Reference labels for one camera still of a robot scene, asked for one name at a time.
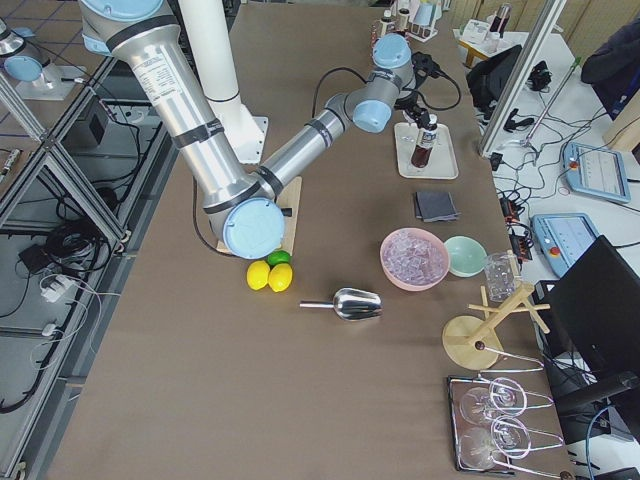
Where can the lower teach pendant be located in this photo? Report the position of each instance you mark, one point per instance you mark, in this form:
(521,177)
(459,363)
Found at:
(563,238)

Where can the tea bottle white cap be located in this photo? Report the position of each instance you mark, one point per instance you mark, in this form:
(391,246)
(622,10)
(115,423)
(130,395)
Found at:
(425,140)

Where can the white robot column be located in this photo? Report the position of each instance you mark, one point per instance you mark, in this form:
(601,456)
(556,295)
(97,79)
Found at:
(207,32)

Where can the green bowl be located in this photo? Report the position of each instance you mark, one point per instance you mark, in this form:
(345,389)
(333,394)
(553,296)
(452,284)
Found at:
(467,256)

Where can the clear glass tumbler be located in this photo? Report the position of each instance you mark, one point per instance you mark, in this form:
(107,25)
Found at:
(502,275)

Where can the pink bowl of ice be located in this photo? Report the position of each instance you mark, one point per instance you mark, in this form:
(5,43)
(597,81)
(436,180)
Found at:
(414,259)

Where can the yellow lemon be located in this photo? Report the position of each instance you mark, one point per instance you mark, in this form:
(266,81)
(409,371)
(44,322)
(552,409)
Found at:
(280,277)
(257,274)

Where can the green lime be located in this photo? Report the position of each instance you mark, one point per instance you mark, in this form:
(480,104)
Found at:
(278,257)

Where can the teach pendant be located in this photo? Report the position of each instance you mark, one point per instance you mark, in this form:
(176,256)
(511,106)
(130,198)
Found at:
(563,238)
(596,171)

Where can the hanging wine glass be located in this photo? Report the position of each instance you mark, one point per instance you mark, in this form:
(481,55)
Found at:
(501,396)
(498,447)

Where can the black monitor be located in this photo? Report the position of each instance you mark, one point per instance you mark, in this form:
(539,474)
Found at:
(597,304)

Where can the upper teach pendant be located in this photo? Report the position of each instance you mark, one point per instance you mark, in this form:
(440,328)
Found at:
(596,171)

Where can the bamboo cutting board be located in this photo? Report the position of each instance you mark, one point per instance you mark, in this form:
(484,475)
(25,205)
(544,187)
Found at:
(292,210)

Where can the folded grey cloth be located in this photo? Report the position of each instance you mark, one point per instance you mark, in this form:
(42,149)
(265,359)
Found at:
(432,206)

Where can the steel ice scoop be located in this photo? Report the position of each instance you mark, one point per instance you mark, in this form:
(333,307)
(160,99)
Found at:
(350,304)

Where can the upper yellow lemon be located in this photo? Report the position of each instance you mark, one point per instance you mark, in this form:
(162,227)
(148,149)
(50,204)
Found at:
(257,274)

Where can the black wire glass rack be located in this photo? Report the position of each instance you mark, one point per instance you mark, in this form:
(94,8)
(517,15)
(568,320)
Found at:
(457,387)

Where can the cream rabbit tray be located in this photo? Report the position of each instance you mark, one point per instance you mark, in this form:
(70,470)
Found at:
(442,164)

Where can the lower yellow lemon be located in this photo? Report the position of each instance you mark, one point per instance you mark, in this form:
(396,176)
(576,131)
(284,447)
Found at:
(280,277)

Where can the wooden cup stand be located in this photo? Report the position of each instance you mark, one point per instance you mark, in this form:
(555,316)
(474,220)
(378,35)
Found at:
(472,343)

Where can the hanging wine glass lower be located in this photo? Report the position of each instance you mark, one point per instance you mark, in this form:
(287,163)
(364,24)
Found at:
(498,447)

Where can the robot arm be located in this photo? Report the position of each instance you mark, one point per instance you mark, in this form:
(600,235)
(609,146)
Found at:
(145,36)

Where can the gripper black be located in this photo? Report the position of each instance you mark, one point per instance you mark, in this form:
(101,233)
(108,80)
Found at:
(413,106)

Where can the hanging wine glass upper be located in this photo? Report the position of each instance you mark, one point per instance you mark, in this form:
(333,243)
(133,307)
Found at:
(501,396)

